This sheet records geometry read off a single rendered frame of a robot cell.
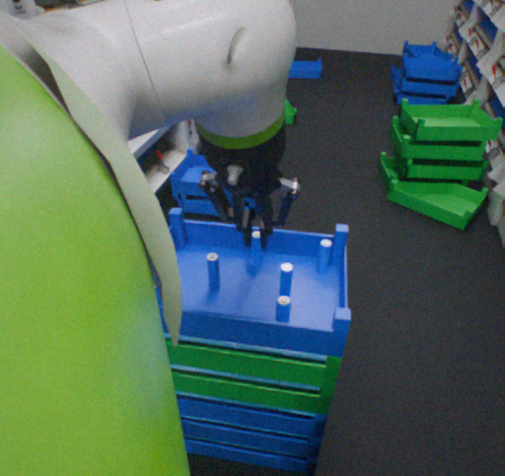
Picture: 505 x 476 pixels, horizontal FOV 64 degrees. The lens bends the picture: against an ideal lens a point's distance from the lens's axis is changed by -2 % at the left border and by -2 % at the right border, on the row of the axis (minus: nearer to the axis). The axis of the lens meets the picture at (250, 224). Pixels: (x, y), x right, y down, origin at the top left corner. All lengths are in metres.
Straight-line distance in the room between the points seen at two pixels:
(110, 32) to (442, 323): 1.11
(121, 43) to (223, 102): 0.08
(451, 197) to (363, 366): 0.90
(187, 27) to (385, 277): 1.11
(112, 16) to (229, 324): 0.40
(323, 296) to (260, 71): 0.43
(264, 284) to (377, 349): 0.53
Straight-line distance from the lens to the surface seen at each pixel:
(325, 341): 0.58
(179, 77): 0.31
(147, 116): 0.33
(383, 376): 1.09
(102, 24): 0.33
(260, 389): 0.69
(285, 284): 0.62
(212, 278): 0.65
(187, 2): 0.32
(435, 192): 1.76
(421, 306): 1.27
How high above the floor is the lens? 0.89
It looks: 38 degrees down
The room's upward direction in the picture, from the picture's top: straight up
